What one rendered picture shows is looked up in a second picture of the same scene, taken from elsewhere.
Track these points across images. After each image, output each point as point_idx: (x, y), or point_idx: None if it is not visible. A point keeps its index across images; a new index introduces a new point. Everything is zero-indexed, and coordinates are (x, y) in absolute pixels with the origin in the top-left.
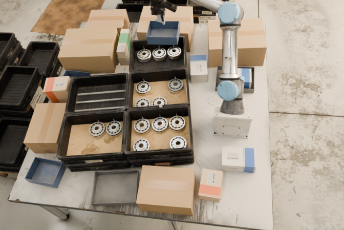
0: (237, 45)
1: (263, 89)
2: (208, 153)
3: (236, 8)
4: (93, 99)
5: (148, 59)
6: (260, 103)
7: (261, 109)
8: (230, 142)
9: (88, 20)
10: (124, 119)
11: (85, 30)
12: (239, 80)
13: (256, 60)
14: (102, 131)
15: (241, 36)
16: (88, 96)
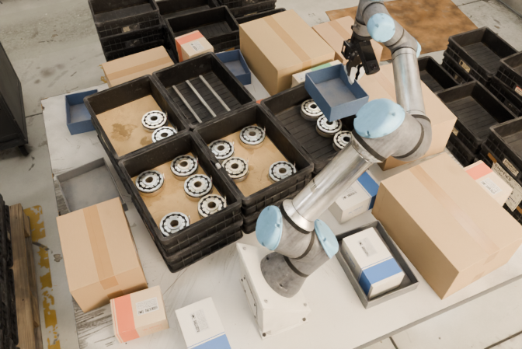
0: (345, 181)
1: (387, 324)
2: (200, 288)
3: (385, 119)
4: (203, 95)
5: (308, 116)
6: (350, 332)
7: (338, 339)
8: (238, 312)
9: (327, 22)
10: None
11: (303, 26)
12: (298, 232)
13: (436, 277)
14: (151, 127)
15: (451, 217)
16: (205, 87)
